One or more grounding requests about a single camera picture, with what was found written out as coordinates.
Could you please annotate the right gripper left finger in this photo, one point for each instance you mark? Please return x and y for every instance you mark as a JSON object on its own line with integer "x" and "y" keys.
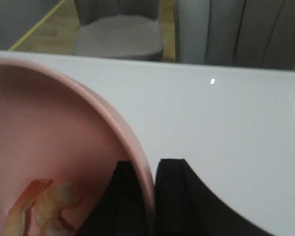
{"x": 121, "y": 210}

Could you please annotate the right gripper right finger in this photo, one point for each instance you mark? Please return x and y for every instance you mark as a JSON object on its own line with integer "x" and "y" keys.
{"x": 185, "y": 206}

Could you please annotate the cooked shrimp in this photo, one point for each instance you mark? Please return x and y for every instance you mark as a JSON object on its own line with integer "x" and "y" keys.
{"x": 48, "y": 201}

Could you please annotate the pink plastic bowl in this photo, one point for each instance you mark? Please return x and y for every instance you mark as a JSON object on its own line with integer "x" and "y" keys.
{"x": 56, "y": 128}

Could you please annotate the left grey upholstered chair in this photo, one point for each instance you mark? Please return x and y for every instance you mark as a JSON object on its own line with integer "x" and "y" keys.
{"x": 119, "y": 29}

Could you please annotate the grey upholstered chair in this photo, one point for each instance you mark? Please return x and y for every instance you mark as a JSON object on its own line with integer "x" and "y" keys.
{"x": 240, "y": 33}
{"x": 119, "y": 29}

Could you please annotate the right grey upholstered chair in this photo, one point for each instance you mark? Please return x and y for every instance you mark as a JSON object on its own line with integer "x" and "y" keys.
{"x": 240, "y": 33}

